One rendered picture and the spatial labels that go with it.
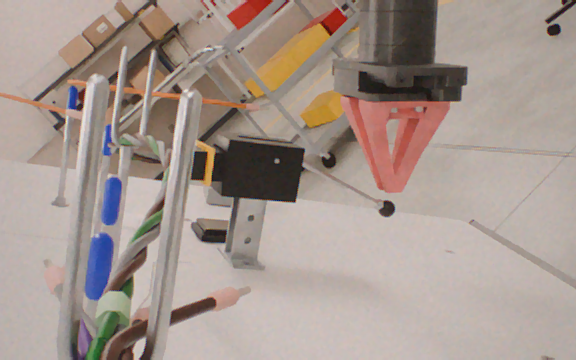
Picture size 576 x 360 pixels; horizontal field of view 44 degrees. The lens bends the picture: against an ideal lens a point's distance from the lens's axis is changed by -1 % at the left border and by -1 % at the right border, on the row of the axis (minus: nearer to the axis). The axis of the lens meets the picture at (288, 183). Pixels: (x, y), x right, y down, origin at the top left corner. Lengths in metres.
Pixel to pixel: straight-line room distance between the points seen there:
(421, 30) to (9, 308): 0.33
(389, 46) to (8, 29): 8.11
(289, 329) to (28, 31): 8.20
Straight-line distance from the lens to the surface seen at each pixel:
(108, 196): 0.33
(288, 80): 4.30
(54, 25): 8.56
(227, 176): 0.49
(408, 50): 0.53
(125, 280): 0.18
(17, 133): 8.51
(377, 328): 0.45
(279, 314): 0.44
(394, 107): 0.53
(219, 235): 0.57
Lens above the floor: 1.25
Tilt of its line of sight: 15 degrees down
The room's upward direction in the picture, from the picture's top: 41 degrees counter-clockwise
